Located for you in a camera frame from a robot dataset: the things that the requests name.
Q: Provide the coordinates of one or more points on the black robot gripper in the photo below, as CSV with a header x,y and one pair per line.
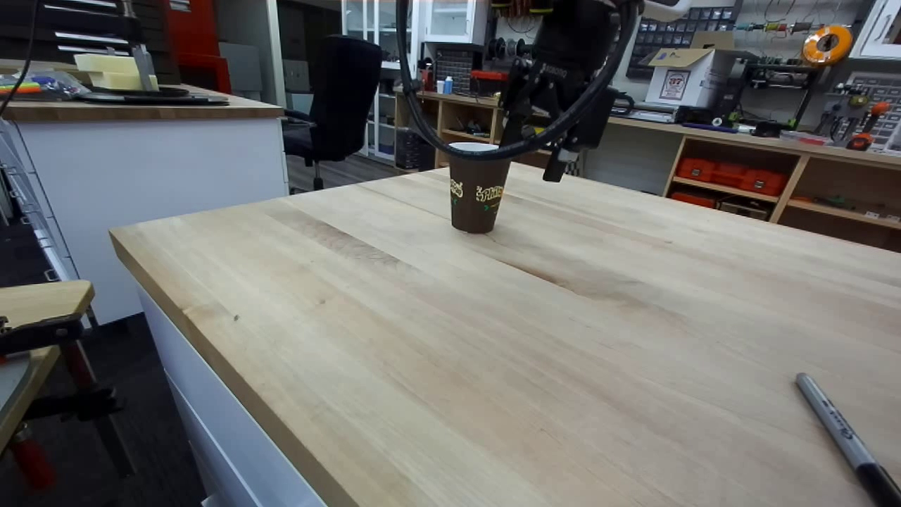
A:
x,y
559,97

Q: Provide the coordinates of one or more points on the brown paper coffee cup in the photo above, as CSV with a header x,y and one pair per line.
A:
x,y
477,188

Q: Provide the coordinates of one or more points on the cardboard box on shelf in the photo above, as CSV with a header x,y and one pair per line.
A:
x,y
688,78

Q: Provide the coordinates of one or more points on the black office chair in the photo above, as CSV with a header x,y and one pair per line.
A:
x,y
343,81

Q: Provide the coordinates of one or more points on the orange tape roll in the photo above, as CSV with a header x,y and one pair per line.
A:
x,y
825,45

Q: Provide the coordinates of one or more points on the white cabinet with wood top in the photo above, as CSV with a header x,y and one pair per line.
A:
x,y
77,170

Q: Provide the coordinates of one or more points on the white table base cabinet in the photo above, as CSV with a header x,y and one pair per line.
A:
x,y
238,463

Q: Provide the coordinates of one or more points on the grey black marker pen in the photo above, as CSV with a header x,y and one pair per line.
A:
x,y
870,474

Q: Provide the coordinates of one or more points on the small wooden side table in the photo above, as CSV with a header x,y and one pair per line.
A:
x,y
46,373

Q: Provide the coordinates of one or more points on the wooden wall shelf unit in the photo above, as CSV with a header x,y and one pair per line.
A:
x,y
825,190

